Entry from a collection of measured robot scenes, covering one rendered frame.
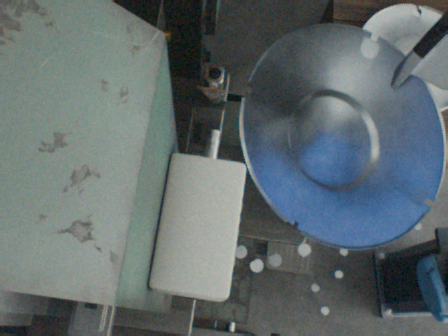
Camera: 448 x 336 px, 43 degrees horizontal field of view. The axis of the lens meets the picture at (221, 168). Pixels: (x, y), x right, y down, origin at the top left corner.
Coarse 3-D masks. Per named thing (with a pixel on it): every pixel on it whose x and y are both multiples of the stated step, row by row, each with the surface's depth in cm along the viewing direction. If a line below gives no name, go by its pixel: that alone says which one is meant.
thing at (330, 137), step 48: (288, 48) 71; (336, 48) 67; (384, 48) 63; (288, 96) 73; (336, 96) 68; (384, 96) 65; (432, 96) 60; (288, 144) 76; (336, 144) 70; (384, 144) 66; (432, 144) 62; (288, 192) 78; (336, 192) 73; (384, 192) 68; (432, 192) 64; (336, 240) 75; (384, 240) 70
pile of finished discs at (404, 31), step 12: (384, 12) 141; (396, 12) 141; (408, 12) 141; (420, 12) 142; (432, 12) 141; (372, 24) 140; (384, 24) 140; (396, 24) 140; (408, 24) 140; (420, 24) 140; (432, 24) 140; (372, 36) 139; (384, 36) 139; (396, 36) 139; (408, 36) 139; (420, 36) 139; (408, 48) 138; (444, 96) 136; (444, 108) 135
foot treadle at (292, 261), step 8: (312, 240) 146; (264, 248) 146; (272, 248) 145; (280, 248) 145; (288, 248) 145; (296, 248) 145; (312, 248) 146; (288, 256) 145; (296, 256) 145; (312, 256) 145; (280, 264) 144; (288, 264) 144; (296, 264) 144; (304, 264) 145; (312, 264) 145; (296, 272) 144; (304, 272) 144
